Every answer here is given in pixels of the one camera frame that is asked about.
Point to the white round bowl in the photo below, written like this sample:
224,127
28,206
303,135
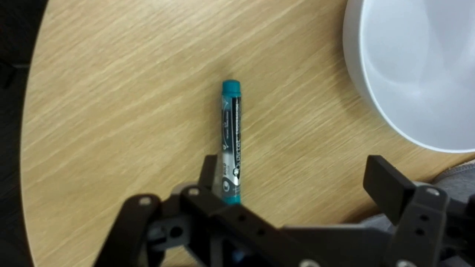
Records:
420,74

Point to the grey crumpled hoodie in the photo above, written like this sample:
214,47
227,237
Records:
460,178

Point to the teal marker pen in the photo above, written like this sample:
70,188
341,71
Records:
230,133

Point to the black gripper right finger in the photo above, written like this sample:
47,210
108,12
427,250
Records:
387,182

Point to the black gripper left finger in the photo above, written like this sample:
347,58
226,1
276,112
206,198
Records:
208,172

